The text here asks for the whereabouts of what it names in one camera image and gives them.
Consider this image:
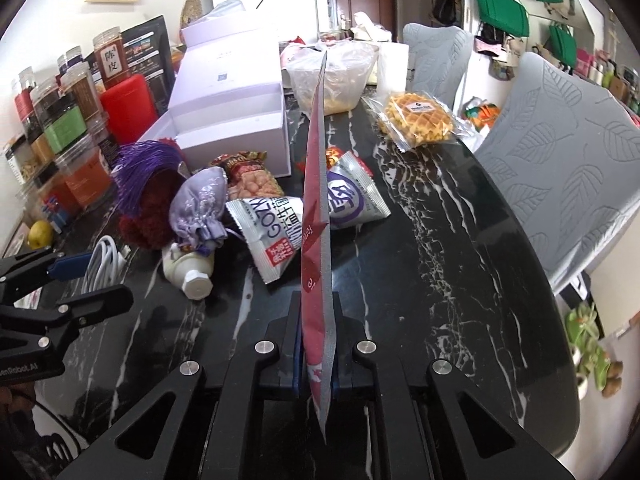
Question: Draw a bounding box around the white purple snack packet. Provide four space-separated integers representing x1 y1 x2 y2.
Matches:
326 152 390 230

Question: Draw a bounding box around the jar with Chinese label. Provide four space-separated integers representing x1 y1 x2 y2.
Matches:
93 27 130 90

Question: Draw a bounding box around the white open gift box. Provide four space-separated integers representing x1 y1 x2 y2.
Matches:
141 12 292 178

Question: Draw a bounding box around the green label jar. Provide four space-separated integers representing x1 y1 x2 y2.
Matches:
30 77 87 155

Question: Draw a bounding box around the dark red fluffy pompom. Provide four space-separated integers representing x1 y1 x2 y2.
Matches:
118 169 184 250

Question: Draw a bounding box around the black printed box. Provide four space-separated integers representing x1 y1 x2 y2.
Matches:
122 15 176 116

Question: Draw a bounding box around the small red candy packet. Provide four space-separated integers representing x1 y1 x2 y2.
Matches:
295 146 345 172

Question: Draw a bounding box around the white hand cream tube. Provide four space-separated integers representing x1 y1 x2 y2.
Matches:
162 243 214 301

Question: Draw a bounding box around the peanut snack bag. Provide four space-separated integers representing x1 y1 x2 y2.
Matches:
209 151 284 200

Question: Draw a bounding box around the plastic bag with container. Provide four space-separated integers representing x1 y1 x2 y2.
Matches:
281 40 378 117

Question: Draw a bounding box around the near grey leaf chair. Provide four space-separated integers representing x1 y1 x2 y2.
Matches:
475 52 639 292

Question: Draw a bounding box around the white mini fridge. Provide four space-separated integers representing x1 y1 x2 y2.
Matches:
212 0 332 42

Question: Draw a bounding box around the orange label jar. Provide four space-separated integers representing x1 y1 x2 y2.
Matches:
54 145 112 209

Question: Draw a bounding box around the far grey leaf chair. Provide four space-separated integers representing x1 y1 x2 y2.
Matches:
402 23 474 108

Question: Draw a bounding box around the green tote bag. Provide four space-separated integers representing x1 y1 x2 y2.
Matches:
476 0 529 38

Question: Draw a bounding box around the white coiled cable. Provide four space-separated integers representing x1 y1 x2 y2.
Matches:
79 234 132 295

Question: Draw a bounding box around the grey leaf chair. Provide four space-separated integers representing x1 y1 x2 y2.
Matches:
402 23 474 108
475 52 639 292

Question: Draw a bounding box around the lilac satin drawstring pouch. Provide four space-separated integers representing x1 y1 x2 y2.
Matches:
169 166 228 255

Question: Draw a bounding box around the red canister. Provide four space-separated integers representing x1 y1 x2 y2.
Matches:
100 74 158 145

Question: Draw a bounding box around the purple tassel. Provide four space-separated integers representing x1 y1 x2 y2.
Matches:
112 139 183 216

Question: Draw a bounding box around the yellow lemon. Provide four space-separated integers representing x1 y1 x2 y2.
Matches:
27 220 54 250

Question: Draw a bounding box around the wrapped waffle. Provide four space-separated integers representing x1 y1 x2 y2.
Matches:
361 92 477 153

